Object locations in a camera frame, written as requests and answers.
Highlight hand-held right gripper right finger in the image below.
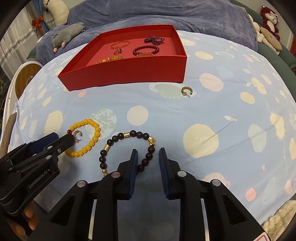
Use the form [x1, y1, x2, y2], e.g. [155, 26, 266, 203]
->
[159, 148, 271, 241]

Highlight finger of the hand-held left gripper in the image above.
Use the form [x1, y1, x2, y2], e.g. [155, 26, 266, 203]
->
[0, 133, 60, 171]
[16, 134, 76, 173]

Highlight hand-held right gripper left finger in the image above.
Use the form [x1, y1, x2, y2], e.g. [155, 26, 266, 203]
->
[28, 149, 139, 241]

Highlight yellow bead bracelet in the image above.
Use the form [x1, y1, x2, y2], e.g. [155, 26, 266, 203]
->
[65, 119, 101, 158]

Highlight dark bead bracelet gold charms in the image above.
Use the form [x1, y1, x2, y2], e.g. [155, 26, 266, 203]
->
[99, 130, 156, 177]

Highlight red cardboard box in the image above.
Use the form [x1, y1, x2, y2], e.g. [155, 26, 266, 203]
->
[57, 24, 188, 91]

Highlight green-yellow chunky bead bracelet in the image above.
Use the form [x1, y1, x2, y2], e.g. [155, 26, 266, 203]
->
[96, 55, 123, 65]

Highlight thin gold bangle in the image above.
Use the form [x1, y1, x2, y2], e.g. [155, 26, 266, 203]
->
[110, 40, 130, 49]

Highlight maroon bead bracelet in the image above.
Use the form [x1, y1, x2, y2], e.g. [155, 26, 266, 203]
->
[132, 46, 160, 57]

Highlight purple small-bead bracelet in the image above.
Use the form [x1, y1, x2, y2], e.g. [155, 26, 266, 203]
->
[144, 35, 165, 44]

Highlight person's left hand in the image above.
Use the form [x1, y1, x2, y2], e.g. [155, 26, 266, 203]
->
[3, 200, 36, 234]

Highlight brown flat board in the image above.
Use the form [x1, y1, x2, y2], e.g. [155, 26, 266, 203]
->
[0, 112, 16, 151]

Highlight round wooden side table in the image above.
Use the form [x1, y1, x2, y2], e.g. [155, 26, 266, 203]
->
[15, 64, 42, 100]

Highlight blue planet-print bed sheet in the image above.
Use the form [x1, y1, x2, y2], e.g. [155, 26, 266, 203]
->
[5, 30, 296, 225]

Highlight white curtain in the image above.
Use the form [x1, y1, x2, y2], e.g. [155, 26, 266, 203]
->
[0, 5, 47, 77]

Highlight grey plush mouse toy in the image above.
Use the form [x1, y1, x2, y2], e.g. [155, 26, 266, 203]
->
[52, 22, 86, 52]

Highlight red ribbon bow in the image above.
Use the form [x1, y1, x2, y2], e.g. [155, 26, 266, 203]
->
[32, 16, 44, 28]

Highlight white fluffy cloth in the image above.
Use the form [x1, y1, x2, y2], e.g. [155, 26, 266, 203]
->
[261, 199, 296, 234]

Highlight white plush toy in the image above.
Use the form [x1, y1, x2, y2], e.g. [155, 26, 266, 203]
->
[43, 0, 70, 26]

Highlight blue-grey plush blanket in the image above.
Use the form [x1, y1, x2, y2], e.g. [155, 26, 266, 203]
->
[28, 0, 258, 66]

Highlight beige plush toy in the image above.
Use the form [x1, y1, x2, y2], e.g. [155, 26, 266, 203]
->
[247, 14, 283, 55]

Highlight red plush monkey toy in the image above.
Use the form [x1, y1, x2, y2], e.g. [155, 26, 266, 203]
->
[260, 6, 281, 41]

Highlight green upholstered bed frame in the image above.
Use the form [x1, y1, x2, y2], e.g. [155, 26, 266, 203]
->
[231, 0, 296, 77]

